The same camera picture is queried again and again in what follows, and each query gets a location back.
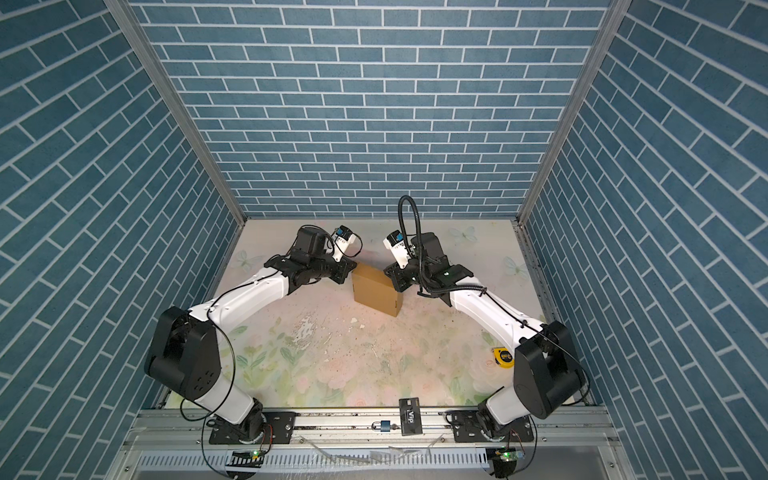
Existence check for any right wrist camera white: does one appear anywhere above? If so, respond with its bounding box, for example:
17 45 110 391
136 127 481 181
383 230 412 270

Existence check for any aluminium corner post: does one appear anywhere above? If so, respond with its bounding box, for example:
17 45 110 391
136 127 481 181
517 0 631 228
104 0 247 227

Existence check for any black VIP card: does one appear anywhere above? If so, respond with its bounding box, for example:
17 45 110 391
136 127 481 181
399 397 423 436

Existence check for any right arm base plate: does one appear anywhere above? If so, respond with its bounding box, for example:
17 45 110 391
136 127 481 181
444 410 534 443

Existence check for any aluminium front rail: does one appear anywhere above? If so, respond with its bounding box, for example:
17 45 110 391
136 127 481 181
122 406 619 451

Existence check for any small padlock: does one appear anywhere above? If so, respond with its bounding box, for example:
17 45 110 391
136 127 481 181
371 420 393 432

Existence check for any white slotted cable duct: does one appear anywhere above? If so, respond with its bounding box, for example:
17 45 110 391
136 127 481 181
137 448 489 473

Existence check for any aluminium corner post left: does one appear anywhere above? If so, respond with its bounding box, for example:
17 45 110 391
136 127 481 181
104 0 247 227

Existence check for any controller board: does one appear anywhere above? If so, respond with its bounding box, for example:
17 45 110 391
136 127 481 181
225 450 267 480
485 447 526 479

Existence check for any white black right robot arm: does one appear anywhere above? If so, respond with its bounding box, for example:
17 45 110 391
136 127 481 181
383 230 587 439

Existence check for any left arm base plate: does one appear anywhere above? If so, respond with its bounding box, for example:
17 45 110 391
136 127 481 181
206 409 297 445

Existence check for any aluminium corner post right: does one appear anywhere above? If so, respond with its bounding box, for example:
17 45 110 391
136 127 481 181
517 0 631 228

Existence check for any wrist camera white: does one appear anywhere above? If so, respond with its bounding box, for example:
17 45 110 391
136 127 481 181
383 230 412 270
331 225 363 262

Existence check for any right controller board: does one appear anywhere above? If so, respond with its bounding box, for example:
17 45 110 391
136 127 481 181
485 447 526 479

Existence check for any yellow tape measure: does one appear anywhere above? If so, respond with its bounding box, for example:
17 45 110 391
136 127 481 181
492 347 514 369

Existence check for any left controller board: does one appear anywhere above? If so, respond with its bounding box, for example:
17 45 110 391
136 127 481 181
225 450 267 480

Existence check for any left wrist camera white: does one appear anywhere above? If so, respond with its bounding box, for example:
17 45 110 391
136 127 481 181
331 225 363 262

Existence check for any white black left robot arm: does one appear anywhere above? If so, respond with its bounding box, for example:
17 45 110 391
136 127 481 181
144 225 363 443

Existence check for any brown cardboard box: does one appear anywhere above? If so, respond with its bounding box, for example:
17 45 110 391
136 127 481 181
352 263 403 317

